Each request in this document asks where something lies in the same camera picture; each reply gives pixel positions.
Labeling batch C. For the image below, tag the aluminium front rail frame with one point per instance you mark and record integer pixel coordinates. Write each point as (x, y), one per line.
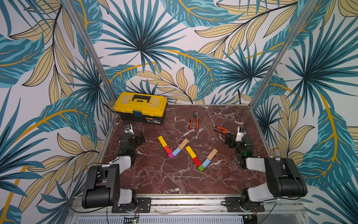
(191, 209)

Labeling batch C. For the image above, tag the red block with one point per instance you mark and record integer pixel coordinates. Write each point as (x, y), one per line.
(196, 161)
(168, 150)

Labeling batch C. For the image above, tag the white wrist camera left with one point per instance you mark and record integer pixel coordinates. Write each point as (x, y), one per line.
(129, 129)

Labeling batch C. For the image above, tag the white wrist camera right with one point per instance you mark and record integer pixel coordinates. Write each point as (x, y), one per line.
(241, 132)

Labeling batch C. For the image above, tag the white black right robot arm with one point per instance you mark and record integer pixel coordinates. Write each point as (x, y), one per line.
(283, 180)

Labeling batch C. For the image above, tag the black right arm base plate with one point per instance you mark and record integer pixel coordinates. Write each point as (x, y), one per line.
(236, 204)

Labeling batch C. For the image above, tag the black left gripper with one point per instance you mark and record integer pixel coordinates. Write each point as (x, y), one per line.
(137, 138)

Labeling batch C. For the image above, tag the orange needle nose pliers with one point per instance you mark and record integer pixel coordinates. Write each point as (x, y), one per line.
(222, 130)

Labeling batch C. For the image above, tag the yellow short block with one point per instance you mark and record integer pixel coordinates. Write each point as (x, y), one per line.
(162, 141)

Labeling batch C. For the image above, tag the green small cube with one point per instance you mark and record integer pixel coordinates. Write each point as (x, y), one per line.
(201, 168)

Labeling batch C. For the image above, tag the orange groove joint pliers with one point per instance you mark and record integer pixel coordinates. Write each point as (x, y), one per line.
(195, 118)

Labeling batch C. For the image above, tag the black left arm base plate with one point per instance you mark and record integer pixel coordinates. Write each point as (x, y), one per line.
(141, 205)

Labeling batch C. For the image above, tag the yellow long block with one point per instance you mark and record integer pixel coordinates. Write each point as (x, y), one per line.
(191, 152)

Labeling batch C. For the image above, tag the yellow black toolbox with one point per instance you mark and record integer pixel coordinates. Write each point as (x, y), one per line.
(141, 108)

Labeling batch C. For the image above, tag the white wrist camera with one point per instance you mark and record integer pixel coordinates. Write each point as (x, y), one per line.
(129, 129)
(241, 132)

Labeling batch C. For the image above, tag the natural wood long block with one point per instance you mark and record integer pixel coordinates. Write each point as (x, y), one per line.
(212, 154)

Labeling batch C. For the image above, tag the silver left corner post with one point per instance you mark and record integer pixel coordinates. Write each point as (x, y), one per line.
(74, 15)

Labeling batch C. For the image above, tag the silver aluminium corner post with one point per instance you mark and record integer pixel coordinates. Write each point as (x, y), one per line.
(285, 47)

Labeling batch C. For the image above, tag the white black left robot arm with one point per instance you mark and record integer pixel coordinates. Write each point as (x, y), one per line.
(102, 186)

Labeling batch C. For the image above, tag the light blue block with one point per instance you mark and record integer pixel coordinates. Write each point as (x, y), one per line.
(206, 163)
(176, 152)

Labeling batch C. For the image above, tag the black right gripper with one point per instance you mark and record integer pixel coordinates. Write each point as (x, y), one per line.
(231, 139)

